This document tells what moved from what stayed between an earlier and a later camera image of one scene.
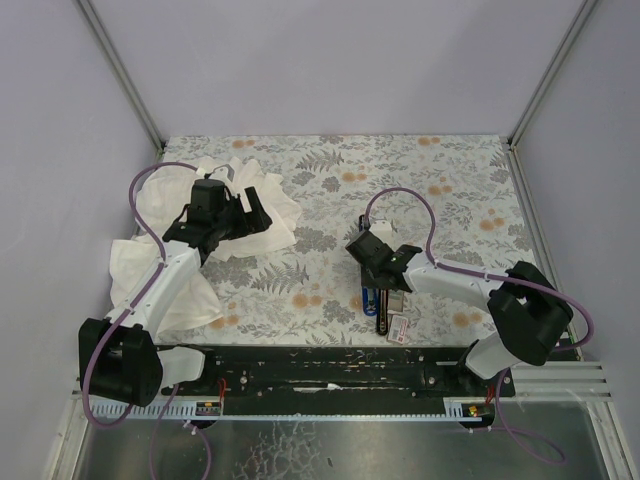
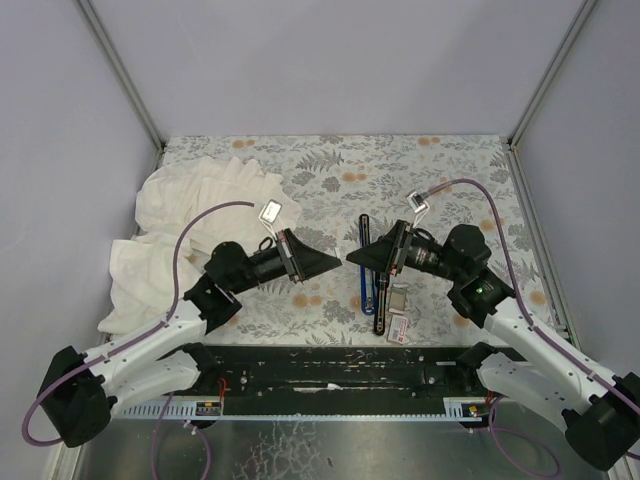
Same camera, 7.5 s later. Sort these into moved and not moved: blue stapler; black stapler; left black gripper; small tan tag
Moved: left black gripper
Not moved: black stapler; blue stapler; small tan tag
